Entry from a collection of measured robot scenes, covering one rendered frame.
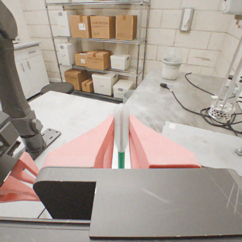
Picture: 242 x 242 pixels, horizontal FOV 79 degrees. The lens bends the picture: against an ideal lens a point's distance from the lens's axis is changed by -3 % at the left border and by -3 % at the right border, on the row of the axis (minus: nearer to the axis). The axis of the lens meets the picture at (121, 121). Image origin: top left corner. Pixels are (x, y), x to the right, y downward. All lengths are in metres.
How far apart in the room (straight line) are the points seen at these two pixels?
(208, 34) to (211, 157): 2.08
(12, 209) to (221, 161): 0.61
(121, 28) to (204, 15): 1.05
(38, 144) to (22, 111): 0.14
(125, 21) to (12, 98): 1.95
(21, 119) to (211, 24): 2.37
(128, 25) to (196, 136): 1.85
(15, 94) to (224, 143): 0.69
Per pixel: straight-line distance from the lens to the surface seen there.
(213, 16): 2.50
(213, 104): 0.53
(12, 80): 0.48
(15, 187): 0.29
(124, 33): 2.29
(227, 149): 0.65
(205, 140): 0.65
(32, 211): 0.48
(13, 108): 0.49
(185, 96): 0.96
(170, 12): 2.51
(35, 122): 0.51
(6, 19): 0.47
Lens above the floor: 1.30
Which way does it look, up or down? 36 degrees down
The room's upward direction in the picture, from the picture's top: straight up
